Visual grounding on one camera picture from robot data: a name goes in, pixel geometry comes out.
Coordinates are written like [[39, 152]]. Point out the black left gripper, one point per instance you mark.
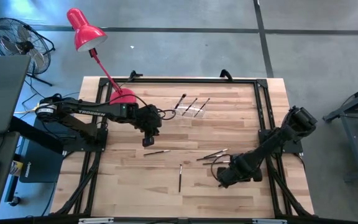
[[148, 119]]

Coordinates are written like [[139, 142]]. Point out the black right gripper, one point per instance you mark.
[[238, 171]]

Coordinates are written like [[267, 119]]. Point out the black spoolie brush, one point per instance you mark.
[[208, 157]]

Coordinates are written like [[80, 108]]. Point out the round-head black makeup brush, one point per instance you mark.
[[180, 101]]

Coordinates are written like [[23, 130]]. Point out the clear acrylic brush organizer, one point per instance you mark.
[[205, 113]]

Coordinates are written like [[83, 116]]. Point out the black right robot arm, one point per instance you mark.
[[269, 143]]

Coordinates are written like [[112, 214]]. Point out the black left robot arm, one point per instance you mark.
[[92, 112]]

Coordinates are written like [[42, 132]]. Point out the white-tipped makeup brush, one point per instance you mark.
[[180, 179]]

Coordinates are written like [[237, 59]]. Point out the black Husky mat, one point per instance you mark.
[[47, 165]]

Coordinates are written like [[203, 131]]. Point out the black diagonal bar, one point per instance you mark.
[[36, 135]]

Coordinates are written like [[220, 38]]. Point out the neighbouring robot workstation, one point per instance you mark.
[[351, 149]]

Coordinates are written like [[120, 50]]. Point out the red desk lamp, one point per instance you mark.
[[85, 34]]

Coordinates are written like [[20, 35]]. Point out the small yellow box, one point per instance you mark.
[[16, 168]]

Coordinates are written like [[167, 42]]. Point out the black caster wheel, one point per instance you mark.
[[14, 201]]

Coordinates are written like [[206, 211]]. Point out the dark grey side desk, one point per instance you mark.
[[2, 146]]

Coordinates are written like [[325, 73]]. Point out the grey flat panel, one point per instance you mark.
[[2, 93]]

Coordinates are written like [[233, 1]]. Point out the black floor fan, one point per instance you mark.
[[20, 46]]

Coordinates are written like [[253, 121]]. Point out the silver metal bracket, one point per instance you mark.
[[269, 221], [95, 221]]

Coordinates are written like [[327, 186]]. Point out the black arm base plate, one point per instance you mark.
[[73, 144], [294, 146]]

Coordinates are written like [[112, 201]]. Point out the black aluminium table frame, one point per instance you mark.
[[179, 81]]

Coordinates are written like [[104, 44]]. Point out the black frame clamp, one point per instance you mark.
[[135, 74]]

